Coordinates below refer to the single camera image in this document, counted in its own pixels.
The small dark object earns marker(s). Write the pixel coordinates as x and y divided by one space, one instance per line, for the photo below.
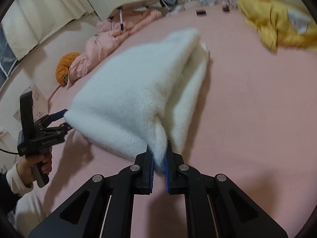
201 12

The person's left forearm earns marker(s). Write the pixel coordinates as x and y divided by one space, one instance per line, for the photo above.
14 183

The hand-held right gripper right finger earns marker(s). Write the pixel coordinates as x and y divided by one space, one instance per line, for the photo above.
167 178

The pink bed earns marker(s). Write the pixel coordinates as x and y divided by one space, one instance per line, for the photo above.
247 104

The yellow cloth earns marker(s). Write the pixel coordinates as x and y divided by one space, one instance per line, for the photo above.
267 19

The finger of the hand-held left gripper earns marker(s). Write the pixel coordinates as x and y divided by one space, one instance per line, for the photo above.
64 126
58 114

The cardboard box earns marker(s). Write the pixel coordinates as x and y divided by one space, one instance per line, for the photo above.
38 104

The white fuzzy sweater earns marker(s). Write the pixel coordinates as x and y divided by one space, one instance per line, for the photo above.
138 79

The pink quilt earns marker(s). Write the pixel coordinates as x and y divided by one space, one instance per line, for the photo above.
104 42

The person's light clothing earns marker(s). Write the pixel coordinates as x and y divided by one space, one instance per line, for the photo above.
29 210

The orange plush toy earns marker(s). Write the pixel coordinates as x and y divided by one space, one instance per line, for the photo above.
64 67

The white folding table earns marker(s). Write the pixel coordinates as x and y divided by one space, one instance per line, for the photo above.
138 2

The cream curtain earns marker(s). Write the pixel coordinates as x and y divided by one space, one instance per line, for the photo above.
37 17

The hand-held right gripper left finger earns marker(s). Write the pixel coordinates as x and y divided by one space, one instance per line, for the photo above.
151 178

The person's left hand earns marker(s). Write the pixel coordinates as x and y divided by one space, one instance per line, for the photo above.
27 163

